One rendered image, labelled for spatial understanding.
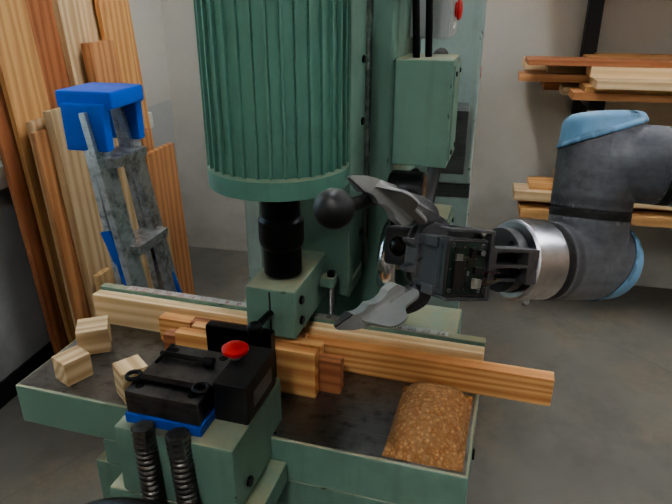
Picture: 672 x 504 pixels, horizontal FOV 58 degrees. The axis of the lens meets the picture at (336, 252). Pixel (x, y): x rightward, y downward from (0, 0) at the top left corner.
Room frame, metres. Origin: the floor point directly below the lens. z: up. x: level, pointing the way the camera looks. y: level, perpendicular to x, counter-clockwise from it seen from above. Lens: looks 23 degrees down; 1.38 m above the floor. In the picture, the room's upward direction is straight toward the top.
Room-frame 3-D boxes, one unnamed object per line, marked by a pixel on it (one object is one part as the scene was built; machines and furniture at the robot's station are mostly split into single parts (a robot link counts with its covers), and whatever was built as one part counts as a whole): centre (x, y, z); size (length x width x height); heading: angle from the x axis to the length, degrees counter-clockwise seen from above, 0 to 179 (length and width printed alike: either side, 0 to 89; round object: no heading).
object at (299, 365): (0.68, 0.12, 0.93); 0.20 x 0.02 x 0.07; 74
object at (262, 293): (0.75, 0.06, 0.99); 0.14 x 0.07 x 0.09; 164
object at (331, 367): (0.69, 0.12, 0.92); 0.26 x 0.02 x 0.05; 74
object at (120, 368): (0.65, 0.27, 0.92); 0.04 x 0.04 x 0.04; 38
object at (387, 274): (0.82, -0.09, 1.02); 0.12 x 0.03 x 0.12; 164
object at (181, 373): (0.55, 0.15, 0.99); 0.13 x 0.11 x 0.06; 74
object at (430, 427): (0.59, -0.12, 0.92); 0.14 x 0.09 x 0.04; 164
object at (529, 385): (0.71, -0.01, 0.92); 0.56 x 0.02 x 0.04; 74
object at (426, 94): (0.90, -0.14, 1.22); 0.09 x 0.08 x 0.15; 164
